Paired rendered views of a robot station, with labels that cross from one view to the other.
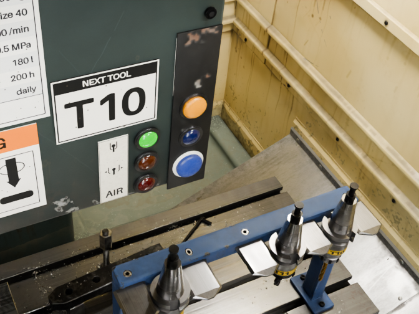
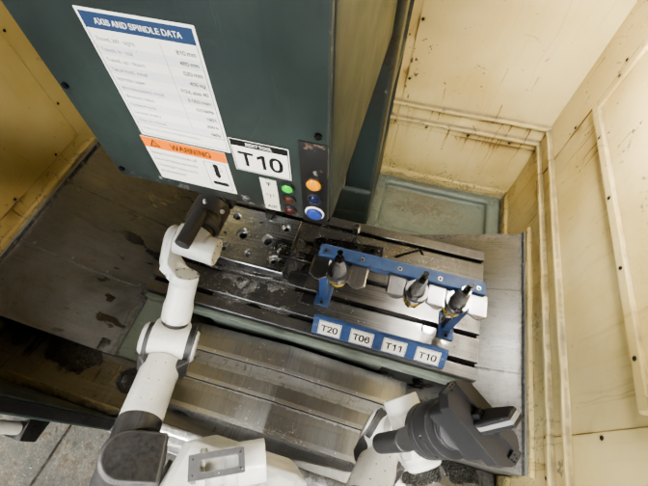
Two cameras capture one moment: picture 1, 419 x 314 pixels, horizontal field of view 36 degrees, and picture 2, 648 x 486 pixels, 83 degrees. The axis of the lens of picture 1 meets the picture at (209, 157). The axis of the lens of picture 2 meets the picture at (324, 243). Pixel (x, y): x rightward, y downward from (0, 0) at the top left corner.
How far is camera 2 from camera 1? 0.37 m
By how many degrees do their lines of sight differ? 32
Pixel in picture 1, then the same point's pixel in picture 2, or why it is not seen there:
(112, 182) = (270, 201)
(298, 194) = (496, 271)
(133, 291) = (322, 260)
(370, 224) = (478, 312)
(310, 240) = (433, 297)
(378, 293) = (494, 355)
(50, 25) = (223, 107)
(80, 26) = (238, 114)
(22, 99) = (215, 139)
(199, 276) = (358, 274)
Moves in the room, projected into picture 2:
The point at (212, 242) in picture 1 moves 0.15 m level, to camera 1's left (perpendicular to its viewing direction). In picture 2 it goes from (378, 262) to (341, 229)
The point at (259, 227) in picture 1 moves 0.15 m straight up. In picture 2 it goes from (409, 271) to (422, 243)
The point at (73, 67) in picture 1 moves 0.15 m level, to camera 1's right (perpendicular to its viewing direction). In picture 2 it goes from (239, 134) to (304, 192)
